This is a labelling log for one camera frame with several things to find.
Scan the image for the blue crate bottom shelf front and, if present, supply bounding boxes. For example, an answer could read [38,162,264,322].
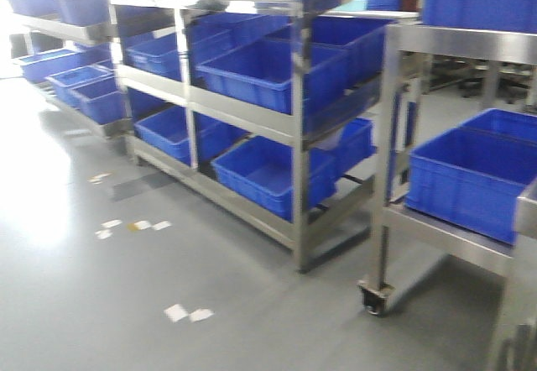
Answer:
[211,136,337,222]

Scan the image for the blue crate shelf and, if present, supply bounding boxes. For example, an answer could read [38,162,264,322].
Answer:
[134,106,247,165]
[211,136,337,222]
[197,39,348,116]

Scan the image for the steel left shelf rack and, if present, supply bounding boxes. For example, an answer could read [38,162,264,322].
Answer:
[109,0,380,272]

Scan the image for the steel shelf rack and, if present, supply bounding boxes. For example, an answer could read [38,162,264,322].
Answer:
[109,0,380,272]
[6,0,128,138]

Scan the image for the blue crate middle shelf front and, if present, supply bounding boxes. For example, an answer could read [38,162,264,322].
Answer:
[197,39,348,116]

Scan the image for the blue crate bottom shelf left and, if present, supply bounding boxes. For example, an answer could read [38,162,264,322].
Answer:
[134,106,247,165]

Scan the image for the black cart caster wheel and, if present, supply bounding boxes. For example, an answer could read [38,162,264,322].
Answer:
[358,280,394,316]

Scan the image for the blue crate on cart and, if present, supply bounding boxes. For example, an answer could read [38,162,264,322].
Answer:
[405,128,536,245]

